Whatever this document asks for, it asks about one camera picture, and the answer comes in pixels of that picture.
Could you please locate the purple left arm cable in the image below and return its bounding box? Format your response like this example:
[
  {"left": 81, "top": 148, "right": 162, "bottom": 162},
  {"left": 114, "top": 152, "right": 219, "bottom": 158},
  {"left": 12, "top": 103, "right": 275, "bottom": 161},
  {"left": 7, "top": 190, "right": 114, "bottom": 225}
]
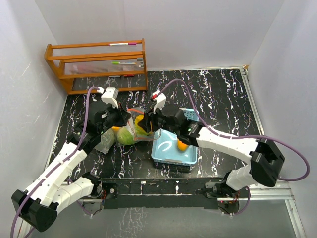
[{"left": 9, "top": 86, "right": 102, "bottom": 238}]

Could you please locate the orange yellow mango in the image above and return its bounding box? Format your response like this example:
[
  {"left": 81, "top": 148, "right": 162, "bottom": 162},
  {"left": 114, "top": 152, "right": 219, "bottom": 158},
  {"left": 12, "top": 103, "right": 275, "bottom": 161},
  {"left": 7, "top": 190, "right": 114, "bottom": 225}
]
[{"left": 177, "top": 140, "right": 189, "bottom": 152}]

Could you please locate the green capped marker pen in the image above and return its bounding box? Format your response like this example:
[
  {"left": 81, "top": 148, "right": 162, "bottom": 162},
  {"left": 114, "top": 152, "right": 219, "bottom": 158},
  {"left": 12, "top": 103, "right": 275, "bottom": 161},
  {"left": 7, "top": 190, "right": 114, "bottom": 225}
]
[{"left": 111, "top": 61, "right": 137, "bottom": 65}]

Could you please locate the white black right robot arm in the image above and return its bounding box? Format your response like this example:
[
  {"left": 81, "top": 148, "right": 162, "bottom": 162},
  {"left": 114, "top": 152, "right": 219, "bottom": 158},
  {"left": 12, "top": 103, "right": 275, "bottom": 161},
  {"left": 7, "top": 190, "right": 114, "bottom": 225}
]
[{"left": 137, "top": 104, "right": 285, "bottom": 197}]

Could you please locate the grey binder clip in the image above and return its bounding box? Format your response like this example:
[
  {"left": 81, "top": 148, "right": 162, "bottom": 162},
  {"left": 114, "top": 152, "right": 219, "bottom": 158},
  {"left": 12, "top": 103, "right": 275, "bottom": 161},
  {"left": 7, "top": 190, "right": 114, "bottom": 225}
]
[{"left": 136, "top": 58, "right": 144, "bottom": 67}]

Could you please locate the pink white marker pen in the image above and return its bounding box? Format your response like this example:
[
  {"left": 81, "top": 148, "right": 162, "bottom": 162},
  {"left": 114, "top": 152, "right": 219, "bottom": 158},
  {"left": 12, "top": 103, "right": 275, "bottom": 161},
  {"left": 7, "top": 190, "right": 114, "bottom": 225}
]
[{"left": 109, "top": 42, "right": 137, "bottom": 46}]

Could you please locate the clear orange-zip bag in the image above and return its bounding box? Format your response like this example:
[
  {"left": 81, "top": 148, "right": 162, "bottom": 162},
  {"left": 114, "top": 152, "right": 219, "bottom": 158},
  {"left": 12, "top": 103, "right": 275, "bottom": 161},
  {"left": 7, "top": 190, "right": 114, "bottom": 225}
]
[
  {"left": 116, "top": 107, "right": 162, "bottom": 147},
  {"left": 95, "top": 128, "right": 117, "bottom": 154}
]

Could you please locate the netted green melon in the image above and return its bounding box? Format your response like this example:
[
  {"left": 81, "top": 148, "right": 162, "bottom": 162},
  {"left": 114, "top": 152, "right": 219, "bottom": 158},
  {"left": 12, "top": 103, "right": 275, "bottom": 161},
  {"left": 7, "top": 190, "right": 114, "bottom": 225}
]
[{"left": 101, "top": 129, "right": 115, "bottom": 154}]

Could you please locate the wooden shelf rack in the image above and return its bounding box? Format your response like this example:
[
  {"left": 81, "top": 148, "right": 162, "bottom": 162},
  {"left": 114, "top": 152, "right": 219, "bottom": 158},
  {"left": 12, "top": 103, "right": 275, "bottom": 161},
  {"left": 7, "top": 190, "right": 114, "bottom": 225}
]
[{"left": 44, "top": 39, "right": 148, "bottom": 95}]

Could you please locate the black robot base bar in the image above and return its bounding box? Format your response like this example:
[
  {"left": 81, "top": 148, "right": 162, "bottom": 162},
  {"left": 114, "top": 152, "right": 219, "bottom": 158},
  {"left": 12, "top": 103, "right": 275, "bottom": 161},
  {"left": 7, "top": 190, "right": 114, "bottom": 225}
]
[{"left": 74, "top": 177, "right": 251, "bottom": 210}]

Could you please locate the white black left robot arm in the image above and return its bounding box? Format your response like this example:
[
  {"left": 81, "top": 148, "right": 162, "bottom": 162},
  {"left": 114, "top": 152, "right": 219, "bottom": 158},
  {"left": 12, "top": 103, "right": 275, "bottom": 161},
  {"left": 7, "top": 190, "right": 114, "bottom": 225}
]
[{"left": 11, "top": 101, "right": 131, "bottom": 232}]

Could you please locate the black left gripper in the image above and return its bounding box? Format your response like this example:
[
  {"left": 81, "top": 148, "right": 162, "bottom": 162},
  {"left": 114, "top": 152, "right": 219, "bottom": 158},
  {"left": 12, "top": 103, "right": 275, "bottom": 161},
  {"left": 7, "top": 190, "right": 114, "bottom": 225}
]
[{"left": 98, "top": 101, "right": 131, "bottom": 134}]

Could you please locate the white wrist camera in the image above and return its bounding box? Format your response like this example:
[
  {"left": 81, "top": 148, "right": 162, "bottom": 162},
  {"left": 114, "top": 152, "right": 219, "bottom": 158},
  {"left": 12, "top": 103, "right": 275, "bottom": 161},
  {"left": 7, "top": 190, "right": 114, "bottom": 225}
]
[
  {"left": 97, "top": 87, "right": 119, "bottom": 108},
  {"left": 151, "top": 90, "right": 166, "bottom": 114}
]

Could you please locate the light blue plastic basket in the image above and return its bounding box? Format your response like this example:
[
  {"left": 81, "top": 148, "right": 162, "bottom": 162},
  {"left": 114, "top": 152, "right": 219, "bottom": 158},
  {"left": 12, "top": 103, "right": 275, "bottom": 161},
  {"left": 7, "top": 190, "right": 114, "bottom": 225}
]
[{"left": 151, "top": 108, "right": 200, "bottom": 166}]

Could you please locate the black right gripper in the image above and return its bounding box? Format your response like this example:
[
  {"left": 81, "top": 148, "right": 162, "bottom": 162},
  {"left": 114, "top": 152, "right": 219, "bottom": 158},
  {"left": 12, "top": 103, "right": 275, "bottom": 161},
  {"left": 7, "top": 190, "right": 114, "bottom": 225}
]
[{"left": 138, "top": 103, "right": 179, "bottom": 135}]

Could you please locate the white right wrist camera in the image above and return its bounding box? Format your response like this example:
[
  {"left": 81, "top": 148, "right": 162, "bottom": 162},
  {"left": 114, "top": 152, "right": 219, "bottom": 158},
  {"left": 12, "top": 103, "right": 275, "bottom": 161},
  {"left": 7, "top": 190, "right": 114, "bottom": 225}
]
[{"left": 151, "top": 90, "right": 166, "bottom": 114}]

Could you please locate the yellow starfruit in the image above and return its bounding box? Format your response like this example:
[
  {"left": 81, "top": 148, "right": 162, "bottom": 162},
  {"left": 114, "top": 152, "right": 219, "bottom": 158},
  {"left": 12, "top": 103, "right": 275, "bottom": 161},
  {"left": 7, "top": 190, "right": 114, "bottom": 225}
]
[{"left": 134, "top": 115, "right": 146, "bottom": 134}]

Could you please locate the green cabbage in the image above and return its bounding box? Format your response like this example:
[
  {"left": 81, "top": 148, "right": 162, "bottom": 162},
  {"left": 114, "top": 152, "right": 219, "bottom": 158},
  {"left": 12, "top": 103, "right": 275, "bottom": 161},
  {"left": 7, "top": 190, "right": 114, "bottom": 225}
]
[{"left": 117, "top": 127, "right": 135, "bottom": 146}]

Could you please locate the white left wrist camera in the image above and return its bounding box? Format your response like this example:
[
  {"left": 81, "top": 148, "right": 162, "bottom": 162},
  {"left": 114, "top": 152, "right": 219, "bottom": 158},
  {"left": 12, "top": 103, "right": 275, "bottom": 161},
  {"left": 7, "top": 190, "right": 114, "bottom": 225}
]
[{"left": 97, "top": 87, "right": 119, "bottom": 108}]

